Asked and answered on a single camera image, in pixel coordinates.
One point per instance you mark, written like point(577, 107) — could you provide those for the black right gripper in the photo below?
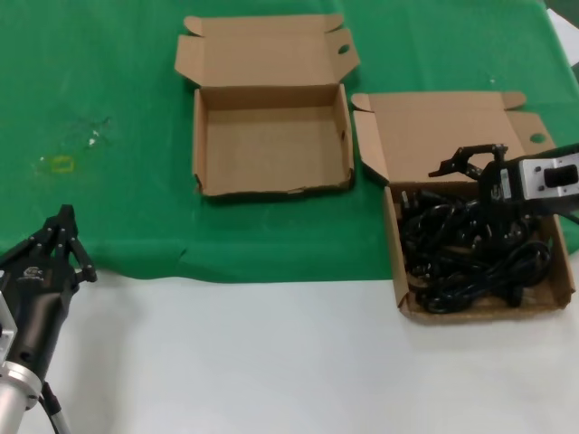
point(500, 187)

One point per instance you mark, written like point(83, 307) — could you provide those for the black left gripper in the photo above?
point(38, 298)

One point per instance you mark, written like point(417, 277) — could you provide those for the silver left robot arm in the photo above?
point(13, 398)

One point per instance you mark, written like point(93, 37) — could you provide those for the open cardboard box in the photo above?
point(271, 144)
point(443, 131)

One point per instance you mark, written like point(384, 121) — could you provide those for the green table cloth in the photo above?
point(135, 90)

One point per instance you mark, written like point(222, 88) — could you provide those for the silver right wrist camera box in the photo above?
point(549, 176)

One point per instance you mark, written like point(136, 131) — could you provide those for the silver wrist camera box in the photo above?
point(5, 325)
point(549, 176)

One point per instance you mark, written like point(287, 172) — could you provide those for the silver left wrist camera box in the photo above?
point(5, 325)

